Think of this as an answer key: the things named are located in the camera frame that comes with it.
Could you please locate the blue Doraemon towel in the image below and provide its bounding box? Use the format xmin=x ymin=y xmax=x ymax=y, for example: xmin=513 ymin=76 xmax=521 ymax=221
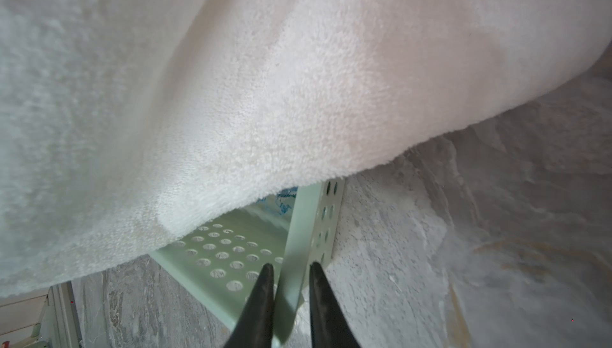
xmin=256 ymin=187 xmax=298 ymax=217

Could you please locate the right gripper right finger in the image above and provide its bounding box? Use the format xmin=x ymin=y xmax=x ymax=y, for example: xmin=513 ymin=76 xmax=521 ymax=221
xmin=309 ymin=261 xmax=361 ymax=348

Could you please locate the plain white towel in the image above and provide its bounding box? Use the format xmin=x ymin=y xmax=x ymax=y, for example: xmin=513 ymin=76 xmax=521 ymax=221
xmin=1 ymin=0 xmax=611 ymax=296

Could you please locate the mint green plastic basket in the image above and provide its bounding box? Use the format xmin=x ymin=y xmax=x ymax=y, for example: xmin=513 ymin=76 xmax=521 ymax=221
xmin=151 ymin=178 xmax=345 ymax=347

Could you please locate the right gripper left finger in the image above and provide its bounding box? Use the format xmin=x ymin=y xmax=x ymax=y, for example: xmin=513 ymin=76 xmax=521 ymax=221
xmin=224 ymin=263 xmax=274 ymax=348

